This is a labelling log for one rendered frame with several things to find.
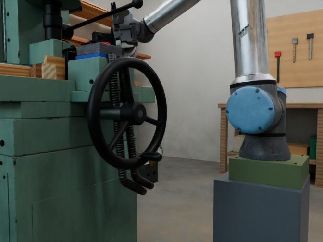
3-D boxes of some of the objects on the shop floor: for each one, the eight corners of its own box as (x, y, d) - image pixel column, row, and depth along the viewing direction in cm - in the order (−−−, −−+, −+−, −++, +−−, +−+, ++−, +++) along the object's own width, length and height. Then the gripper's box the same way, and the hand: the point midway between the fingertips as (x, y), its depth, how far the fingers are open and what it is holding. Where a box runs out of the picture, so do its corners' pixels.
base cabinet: (20, 445, 68) (12, 158, 64) (-63, 333, 102) (-72, 139, 98) (139, 326, 105) (138, 139, 101) (49, 272, 139) (45, 130, 134)
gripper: (133, 18, 112) (132, -7, 92) (139, 66, 111) (140, 52, 92) (112, 19, 111) (106, -5, 92) (118, 68, 111) (113, 54, 91)
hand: (114, 24), depth 91 cm, fingers open, 14 cm apart
